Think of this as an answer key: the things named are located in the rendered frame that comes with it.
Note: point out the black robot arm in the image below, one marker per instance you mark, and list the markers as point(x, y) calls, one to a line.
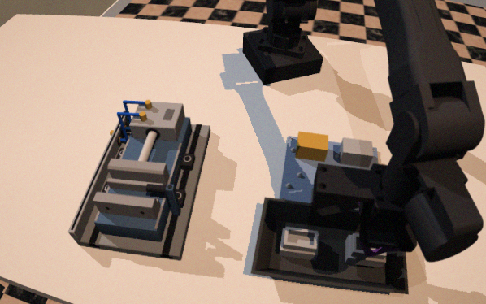
point(423, 68)

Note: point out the brass-yellow block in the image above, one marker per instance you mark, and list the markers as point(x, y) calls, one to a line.
point(312, 146)

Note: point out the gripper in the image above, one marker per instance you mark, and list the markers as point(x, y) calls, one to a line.
point(401, 238)

